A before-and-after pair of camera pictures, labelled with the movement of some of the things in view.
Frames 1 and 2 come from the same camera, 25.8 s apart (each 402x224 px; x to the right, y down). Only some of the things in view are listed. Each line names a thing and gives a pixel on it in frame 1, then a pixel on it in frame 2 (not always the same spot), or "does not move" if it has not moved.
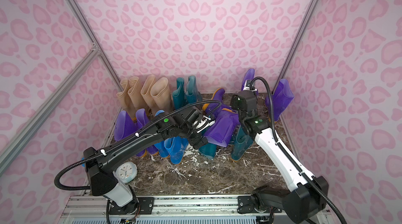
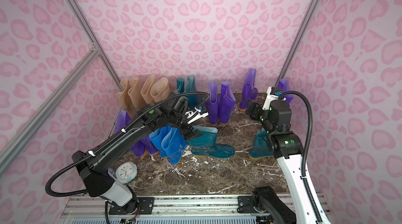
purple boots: (221, 132) to (226, 103)
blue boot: (176, 146) does not move
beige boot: (145, 92) does not move
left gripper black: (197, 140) to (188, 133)
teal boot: (192, 95) does not move
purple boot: (125, 126) does not move
